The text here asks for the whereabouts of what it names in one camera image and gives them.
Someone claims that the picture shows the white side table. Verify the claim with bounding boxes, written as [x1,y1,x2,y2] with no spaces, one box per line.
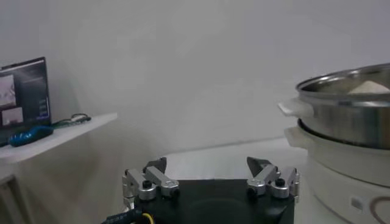
[0,112,118,224]

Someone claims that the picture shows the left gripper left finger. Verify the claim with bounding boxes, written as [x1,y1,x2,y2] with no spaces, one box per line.
[121,156,180,201]

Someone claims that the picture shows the black cable loop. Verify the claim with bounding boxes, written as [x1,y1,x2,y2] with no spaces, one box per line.
[69,113,92,123]

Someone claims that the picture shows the perforated steel steamer basket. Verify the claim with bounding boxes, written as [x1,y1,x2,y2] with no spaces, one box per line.
[277,63,390,150]

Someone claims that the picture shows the white electric cooker pot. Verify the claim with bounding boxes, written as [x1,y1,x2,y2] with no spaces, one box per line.
[283,126,390,224]

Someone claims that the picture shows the dark laptop screen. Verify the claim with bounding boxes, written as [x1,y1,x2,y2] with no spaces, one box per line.
[0,57,52,147]

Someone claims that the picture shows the blue computer mouse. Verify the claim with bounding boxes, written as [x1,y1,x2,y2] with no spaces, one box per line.
[8,125,55,147]

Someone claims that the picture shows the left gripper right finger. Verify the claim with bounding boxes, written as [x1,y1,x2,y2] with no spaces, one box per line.
[246,156,301,200]

